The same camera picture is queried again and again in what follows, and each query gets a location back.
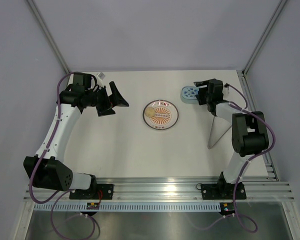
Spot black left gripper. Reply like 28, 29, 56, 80
85, 81, 129, 117

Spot light blue lunch box lid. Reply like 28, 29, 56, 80
181, 86, 199, 100

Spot metal food tongs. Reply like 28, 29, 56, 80
207, 116, 232, 150

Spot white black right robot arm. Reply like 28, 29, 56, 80
194, 78, 270, 200

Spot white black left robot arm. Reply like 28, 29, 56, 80
23, 71, 129, 204

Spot light blue lunch box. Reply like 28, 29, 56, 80
181, 96, 198, 104

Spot white steamed bun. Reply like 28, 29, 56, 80
144, 107, 156, 118

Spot round printed ceramic plate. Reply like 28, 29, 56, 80
142, 99, 180, 131

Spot left small circuit board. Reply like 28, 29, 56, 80
86, 202, 100, 210

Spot small circuit board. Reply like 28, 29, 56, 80
86, 202, 100, 210
220, 202, 235, 216

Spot right small circuit board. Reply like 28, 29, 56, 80
220, 202, 235, 216

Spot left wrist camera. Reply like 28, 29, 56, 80
96, 72, 106, 81

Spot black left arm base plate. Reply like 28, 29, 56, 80
69, 183, 114, 200

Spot aluminium front rail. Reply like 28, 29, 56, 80
23, 176, 295, 203

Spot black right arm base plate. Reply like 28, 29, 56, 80
195, 182, 247, 200

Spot right aluminium frame post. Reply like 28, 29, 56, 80
241, 0, 289, 77

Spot aluminium frame post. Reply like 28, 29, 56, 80
241, 0, 289, 77
24, 0, 70, 74

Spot white slotted cable duct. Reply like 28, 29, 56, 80
33, 201, 221, 213

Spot left aluminium frame post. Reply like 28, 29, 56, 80
24, 0, 70, 74

